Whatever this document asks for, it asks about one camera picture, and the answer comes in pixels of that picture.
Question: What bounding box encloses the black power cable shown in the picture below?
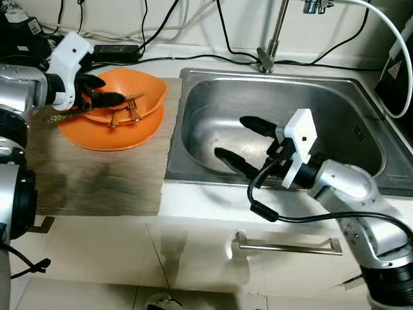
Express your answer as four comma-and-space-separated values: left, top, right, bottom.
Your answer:
139, 0, 180, 51
274, 0, 374, 67
215, 0, 264, 64

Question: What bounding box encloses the large orange plastic bowl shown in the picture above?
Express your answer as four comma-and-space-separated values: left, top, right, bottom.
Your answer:
57, 103, 164, 152

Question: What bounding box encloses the white faucet hose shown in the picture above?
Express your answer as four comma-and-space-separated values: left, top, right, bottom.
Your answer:
332, 0, 413, 120

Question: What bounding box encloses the silver drawer handle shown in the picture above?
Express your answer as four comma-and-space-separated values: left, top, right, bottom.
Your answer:
236, 231, 344, 256

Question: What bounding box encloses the golden metal fork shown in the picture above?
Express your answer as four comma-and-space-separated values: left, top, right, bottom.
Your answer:
124, 95, 146, 123

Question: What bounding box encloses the black power adapter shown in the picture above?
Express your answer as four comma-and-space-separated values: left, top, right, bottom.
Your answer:
92, 44, 141, 63

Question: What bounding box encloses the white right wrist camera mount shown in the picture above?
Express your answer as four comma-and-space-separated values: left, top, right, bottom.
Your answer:
282, 108, 318, 189

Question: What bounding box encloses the small orange plastic bowl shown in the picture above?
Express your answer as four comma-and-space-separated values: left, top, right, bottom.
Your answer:
77, 68, 168, 125

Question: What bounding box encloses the beige woven mat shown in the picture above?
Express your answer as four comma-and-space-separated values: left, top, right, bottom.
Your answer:
26, 77, 183, 217

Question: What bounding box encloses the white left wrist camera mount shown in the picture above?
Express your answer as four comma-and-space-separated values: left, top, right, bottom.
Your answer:
46, 32, 93, 110

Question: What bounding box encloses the stainless steel sink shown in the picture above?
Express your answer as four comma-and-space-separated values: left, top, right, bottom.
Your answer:
165, 68, 413, 198

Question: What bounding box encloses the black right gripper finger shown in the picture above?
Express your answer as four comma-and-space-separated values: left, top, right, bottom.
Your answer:
215, 147, 262, 183
240, 116, 279, 138

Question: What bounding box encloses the black kitchen appliance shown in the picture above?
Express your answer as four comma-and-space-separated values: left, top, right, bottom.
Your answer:
374, 13, 413, 143

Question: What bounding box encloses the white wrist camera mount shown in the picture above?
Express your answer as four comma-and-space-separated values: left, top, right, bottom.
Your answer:
282, 108, 318, 189
46, 32, 93, 110

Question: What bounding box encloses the steel faucet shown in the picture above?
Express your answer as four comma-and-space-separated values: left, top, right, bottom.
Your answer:
257, 0, 336, 73

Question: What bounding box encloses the black charger device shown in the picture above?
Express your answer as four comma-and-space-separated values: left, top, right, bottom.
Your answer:
0, 10, 49, 65

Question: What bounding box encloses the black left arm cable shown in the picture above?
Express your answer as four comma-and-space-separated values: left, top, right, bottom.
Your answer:
0, 242, 51, 278

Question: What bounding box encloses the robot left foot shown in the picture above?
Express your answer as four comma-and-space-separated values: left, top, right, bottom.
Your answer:
145, 294, 185, 310

